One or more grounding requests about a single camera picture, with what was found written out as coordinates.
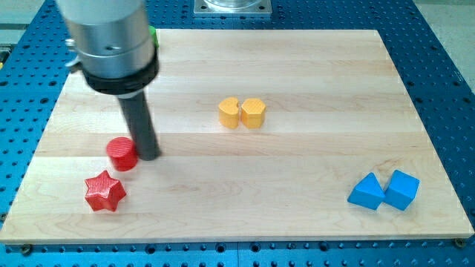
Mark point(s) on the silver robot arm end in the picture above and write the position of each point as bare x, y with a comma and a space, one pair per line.
113, 44

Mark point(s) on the yellow crescent block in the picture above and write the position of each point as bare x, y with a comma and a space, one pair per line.
229, 112

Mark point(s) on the yellow hexagon block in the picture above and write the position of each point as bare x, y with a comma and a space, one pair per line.
253, 112

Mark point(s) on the wooden board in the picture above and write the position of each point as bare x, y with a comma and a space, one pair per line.
336, 110

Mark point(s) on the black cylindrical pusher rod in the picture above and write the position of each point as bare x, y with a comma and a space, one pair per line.
138, 119

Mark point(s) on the red cylinder block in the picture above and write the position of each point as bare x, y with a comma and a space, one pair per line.
122, 153

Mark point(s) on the green block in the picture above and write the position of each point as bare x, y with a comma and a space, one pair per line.
153, 34

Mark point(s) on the blue triangle block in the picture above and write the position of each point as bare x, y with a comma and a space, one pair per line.
367, 193

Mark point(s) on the red star block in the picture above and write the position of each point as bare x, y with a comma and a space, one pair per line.
104, 192

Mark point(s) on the blue cube block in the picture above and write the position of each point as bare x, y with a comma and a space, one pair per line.
401, 190

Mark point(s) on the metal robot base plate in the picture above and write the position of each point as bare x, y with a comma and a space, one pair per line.
231, 7

